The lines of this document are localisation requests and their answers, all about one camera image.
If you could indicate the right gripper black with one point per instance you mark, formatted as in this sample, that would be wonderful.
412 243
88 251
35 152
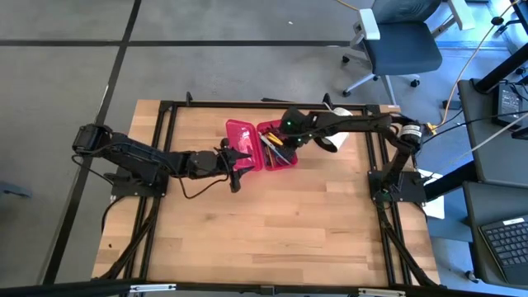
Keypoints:
295 123

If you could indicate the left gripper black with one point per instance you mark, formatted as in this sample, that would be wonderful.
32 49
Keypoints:
204 164

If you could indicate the red plastic pencil box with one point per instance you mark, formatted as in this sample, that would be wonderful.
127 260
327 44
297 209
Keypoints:
243 142

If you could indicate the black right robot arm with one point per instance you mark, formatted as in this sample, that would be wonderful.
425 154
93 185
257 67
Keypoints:
363 121

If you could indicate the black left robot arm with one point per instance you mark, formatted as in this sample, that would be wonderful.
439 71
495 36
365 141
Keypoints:
136 154

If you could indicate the white cylindrical spot lamp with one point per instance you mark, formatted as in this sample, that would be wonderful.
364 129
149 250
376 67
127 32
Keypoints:
340 140

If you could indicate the yellow plug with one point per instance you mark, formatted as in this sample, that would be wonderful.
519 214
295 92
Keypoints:
431 128

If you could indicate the grey office chair white armrests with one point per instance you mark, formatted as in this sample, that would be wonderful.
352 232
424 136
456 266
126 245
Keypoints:
402 47

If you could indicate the white paper sheet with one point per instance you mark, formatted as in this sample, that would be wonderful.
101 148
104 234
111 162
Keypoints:
437 210

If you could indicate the black rig crossbar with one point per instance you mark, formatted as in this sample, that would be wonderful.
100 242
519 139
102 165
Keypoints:
82 287

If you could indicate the grey office desk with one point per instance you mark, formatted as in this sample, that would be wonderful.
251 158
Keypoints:
495 156
474 255

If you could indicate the black power adapter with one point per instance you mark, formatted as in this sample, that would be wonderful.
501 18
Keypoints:
507 103

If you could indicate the black desk leg bar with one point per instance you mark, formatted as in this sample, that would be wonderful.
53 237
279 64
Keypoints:
499 72

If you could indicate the blue grey floor object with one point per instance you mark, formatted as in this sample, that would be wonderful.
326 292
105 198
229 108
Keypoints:
14 190

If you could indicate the black keyboard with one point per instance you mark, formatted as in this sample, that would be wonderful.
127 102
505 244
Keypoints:
507 247

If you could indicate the black caster base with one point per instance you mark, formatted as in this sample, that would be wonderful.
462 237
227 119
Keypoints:
509 22

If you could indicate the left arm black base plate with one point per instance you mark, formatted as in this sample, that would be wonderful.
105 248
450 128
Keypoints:
123 187

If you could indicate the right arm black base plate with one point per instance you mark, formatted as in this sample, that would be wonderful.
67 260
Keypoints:
412 189

